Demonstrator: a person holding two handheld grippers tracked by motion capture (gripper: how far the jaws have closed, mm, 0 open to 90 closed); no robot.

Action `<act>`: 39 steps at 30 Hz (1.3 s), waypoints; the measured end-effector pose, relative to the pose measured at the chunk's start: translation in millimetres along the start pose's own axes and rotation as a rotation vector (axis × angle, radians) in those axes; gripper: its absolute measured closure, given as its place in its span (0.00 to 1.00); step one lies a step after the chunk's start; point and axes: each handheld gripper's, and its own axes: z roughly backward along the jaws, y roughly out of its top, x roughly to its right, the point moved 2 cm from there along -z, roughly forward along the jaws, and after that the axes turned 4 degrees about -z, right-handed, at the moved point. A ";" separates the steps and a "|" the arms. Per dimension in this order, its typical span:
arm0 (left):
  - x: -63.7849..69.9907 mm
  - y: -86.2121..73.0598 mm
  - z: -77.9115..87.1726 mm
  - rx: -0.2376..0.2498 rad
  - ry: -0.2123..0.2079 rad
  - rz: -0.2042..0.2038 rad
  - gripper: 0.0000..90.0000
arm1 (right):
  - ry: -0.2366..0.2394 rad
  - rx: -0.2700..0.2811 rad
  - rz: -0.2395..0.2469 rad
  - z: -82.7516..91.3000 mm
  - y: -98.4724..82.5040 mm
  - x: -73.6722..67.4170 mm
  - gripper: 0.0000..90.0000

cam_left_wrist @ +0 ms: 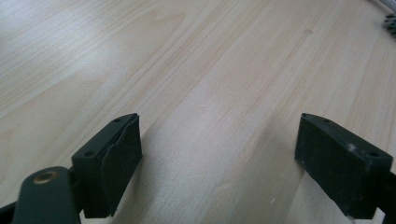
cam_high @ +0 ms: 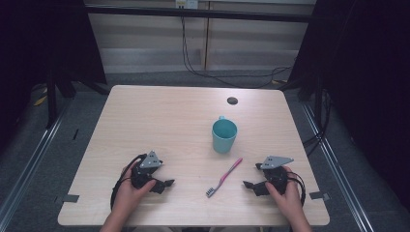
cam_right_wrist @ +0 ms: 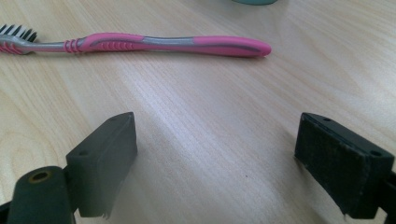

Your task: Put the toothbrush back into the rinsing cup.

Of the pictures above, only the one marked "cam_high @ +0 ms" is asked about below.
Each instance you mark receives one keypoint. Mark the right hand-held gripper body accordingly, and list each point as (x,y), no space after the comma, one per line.
(276,172)

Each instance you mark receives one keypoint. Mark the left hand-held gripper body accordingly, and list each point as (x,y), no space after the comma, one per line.
(146,167)

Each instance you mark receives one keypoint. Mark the person's right hand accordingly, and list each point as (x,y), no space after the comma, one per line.
(286,199)

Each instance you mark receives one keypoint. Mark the person's left hand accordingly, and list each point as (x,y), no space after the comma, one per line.
(129,193)

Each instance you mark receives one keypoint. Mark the pink toothbrush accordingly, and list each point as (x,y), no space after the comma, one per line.
(222,179)

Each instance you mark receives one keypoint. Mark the teal plastic cup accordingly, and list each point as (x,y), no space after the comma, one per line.
(224,133)

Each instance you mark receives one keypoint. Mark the grey tape strip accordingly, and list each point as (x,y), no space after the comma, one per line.
(319,195)
(71,198)

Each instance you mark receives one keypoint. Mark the dark round table grommet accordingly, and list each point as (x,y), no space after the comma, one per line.
(232,100)

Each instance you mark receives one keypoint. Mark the black floor tape piece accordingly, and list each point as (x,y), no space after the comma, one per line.
(75,134)

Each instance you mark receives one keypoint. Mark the black stand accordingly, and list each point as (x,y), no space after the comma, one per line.
(318,103)
(51,100)

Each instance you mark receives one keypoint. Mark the yellow floor tape piece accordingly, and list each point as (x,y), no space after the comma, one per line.
(40,100)

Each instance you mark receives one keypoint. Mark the black curtain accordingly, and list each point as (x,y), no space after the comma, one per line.
(367,80)
(42,42)

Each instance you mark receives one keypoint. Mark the black horizontal bar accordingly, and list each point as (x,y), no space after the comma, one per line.
(199,13)

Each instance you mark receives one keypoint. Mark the metal floor rail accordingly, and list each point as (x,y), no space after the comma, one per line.
(25,167)
(335,174)

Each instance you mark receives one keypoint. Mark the white wall socket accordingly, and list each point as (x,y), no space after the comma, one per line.
(186,3)

